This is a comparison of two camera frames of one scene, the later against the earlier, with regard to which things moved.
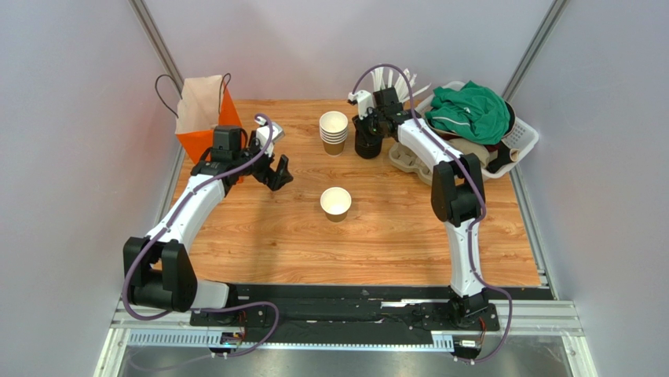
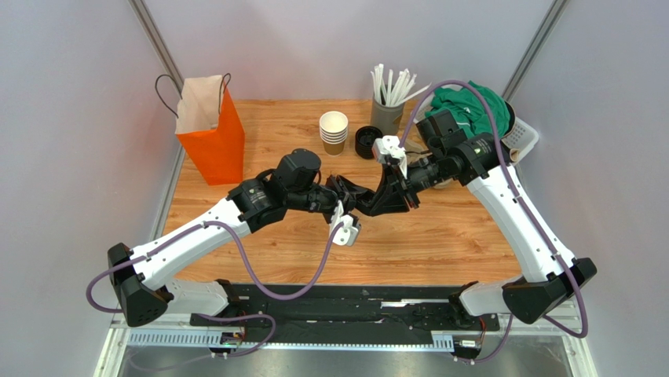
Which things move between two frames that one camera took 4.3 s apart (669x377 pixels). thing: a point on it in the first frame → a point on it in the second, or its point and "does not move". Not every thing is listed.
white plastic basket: x=521 y=136 does not move
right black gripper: x=367 y=125 → x=403 y=184
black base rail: x=269 y=315 does not move
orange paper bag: x=204 y=103 does not move
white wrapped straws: x=400 y=84 does not move
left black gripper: x=276 y=180 → x=346 y=192
